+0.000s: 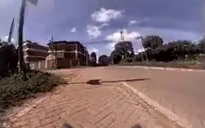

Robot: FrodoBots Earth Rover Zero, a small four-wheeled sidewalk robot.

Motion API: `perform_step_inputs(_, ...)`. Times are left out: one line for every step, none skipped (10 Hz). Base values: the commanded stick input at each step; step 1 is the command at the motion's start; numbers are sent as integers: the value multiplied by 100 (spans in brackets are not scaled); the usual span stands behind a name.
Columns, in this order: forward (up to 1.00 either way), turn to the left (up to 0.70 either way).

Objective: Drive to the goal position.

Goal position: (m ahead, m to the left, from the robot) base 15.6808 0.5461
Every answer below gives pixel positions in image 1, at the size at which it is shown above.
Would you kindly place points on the leaning pole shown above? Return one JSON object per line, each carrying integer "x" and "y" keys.
{"x": 11, "y": 30}

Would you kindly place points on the thin mast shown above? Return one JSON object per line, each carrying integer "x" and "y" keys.
{"x": 122, "y": 35}

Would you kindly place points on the reddish road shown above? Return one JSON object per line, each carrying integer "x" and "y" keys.
{"x": 176, "y": 86}

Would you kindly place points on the low green bushes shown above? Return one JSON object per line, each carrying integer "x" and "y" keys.
{"x": 16, "y": 88}

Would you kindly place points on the distant building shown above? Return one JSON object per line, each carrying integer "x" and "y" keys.
{"x": 104, "y": 60}

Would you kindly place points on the brown banded building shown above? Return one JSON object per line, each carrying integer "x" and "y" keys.
{"x": 35, "y": 53}

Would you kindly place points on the tall dark pole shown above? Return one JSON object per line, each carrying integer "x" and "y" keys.
{"x": 21, "y": 33}

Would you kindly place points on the brown multi-storey building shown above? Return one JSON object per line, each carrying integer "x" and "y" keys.
{"x": 68, "y": 53}

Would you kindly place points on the pale kerb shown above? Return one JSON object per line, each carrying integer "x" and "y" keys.
{"x": 150, "y": 101}

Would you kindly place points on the dark hedge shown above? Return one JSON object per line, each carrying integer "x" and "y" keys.
{"x": 1, "y": 58}

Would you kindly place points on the round dark tree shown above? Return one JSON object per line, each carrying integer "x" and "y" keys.
{"x": 122, "y": 51}

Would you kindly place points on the row of trees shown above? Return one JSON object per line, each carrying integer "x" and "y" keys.
{"x": 183, "y": 50}

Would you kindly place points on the red brick path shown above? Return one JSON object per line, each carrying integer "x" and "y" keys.
{"x": 90, "y": 106}

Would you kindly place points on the robot's own part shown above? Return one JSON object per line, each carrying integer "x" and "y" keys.
{"x": 67, "y": 126}
{"x": 136, "y": 126}

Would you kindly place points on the broad-crowned tree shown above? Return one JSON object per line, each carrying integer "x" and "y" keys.
{"x": 152, "y": 43}

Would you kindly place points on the grass verge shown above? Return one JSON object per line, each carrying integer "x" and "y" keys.
{"x": 170, "y": 64}

